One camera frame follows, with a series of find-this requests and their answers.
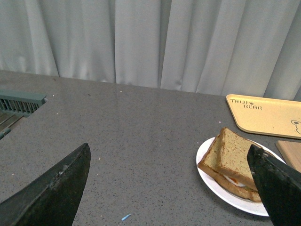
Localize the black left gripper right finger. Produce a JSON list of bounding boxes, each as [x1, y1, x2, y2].
[[247, 145, 301, 226]]

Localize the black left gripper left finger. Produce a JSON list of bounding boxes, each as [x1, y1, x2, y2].
[[0, 143, 91, 226]]

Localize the white round plate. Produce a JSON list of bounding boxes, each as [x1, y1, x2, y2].
[[196, 137, 286, 217]]

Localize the bread slice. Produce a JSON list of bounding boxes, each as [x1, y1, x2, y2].
[[197, 141, 262, 203], [213, 128, 257, 191]]

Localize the fried egg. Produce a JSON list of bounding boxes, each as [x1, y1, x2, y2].
[[223, 175, 246, 187]]

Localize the wooden cutting board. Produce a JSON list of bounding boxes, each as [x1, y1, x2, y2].
[[276, 140, 301, 172]]

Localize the yellow bear tray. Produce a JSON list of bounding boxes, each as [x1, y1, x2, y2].
[[226, 94, 301, 139]]

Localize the green dish rack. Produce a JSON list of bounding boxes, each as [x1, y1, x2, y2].
[[0, 89, 47, 138]]

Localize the grey curtain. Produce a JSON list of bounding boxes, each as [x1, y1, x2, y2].
[[0, 0, 301, 101]]

